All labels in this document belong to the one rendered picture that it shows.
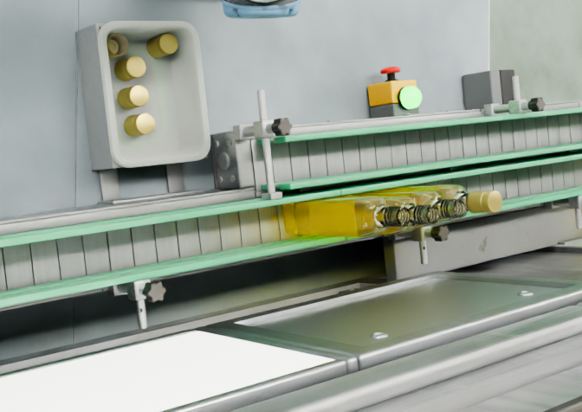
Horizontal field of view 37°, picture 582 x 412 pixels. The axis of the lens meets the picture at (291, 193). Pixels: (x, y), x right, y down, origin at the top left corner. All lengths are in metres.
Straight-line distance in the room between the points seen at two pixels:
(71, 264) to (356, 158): 0.55
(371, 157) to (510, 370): 0.67
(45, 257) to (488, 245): 0.91
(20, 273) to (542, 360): 0.69
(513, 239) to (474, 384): 0.92
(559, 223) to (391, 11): 0.58
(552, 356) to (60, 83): 0.84
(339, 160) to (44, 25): 0.54
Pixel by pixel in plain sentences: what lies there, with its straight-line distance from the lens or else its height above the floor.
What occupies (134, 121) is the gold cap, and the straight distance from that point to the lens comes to 1.41.
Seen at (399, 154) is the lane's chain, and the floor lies 0.88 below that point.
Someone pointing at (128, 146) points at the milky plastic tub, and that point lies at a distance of 1.44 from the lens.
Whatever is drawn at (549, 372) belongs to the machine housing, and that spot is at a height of 1.43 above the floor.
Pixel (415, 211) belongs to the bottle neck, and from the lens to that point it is 1.32.
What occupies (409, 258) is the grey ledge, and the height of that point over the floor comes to 0.88.
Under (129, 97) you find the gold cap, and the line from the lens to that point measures 1.40.
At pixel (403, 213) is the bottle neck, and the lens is 1.29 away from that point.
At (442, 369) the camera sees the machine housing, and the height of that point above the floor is 1.39.
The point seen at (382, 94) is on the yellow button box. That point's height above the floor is 0.80.
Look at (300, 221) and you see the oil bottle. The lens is 1.42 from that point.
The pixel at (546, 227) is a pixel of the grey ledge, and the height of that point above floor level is 0.88.
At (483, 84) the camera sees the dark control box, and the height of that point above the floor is 0.81.
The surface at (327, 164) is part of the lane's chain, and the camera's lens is 1.52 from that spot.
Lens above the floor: 2.06
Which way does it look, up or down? 54 degrees down
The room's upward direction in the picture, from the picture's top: 88 degrees clockwise
